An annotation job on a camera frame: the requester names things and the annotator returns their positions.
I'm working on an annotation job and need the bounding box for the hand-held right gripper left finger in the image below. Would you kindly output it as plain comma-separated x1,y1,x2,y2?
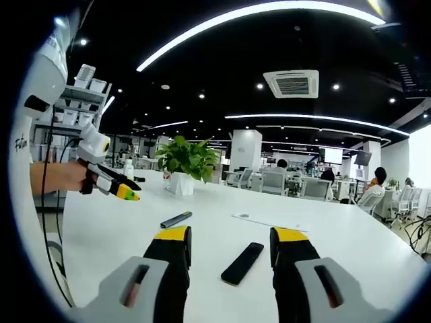
75,225,193,323

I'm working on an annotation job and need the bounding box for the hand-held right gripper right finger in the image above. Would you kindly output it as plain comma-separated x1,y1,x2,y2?
269,226,385,323

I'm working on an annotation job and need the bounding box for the dark grey marker pen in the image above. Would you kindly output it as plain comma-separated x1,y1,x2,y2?
160,211,193,229

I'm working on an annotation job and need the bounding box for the black remote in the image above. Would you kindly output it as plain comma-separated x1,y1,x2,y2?
220,241,265,287

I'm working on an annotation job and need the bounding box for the person's left hand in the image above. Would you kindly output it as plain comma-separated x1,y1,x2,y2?
65,160,89,193

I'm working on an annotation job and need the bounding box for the white table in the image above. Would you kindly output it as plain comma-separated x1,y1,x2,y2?
62,168,427,323

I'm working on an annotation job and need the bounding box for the grey metal storage shelf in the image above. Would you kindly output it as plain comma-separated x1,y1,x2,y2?
33,63,114,162

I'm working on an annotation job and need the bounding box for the row of white storage bins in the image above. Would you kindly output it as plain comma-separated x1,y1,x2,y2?
62,63,108,125

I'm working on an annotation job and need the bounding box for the green potted plant white pot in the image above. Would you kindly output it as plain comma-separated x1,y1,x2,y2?
154,135,220,196

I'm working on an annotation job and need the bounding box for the group of white office chairs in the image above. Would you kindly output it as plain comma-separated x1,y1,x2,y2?
232,166,431,229

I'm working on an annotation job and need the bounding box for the white chest-worn device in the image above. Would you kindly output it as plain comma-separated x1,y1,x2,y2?
22,20,73,119

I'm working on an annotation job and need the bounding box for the tilted black monitor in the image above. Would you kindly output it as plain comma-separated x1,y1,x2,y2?
353,150,373,166

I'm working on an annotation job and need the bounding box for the long curved ceiling light strip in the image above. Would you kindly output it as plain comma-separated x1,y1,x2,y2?
136,0,387,73
224,113,410,136

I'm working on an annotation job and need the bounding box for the ceiling air conditioner unit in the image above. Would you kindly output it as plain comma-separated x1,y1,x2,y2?
262,69,320,99

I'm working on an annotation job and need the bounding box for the hanging dark display screen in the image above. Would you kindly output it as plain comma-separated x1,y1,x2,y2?
395,62,431,94

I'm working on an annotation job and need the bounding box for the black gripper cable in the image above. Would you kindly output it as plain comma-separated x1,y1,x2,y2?
55,136,84,209

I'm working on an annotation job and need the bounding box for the black device cable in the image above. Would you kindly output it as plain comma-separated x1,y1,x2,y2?
40,102,74,308

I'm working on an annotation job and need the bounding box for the white table cable lid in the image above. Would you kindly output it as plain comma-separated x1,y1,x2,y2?
231,211,309,234

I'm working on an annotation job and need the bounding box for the bright wall display screen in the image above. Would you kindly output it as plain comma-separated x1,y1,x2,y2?
323,147,343,166

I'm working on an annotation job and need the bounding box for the black cable bundle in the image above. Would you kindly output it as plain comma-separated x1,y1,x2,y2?
403,215,431,256

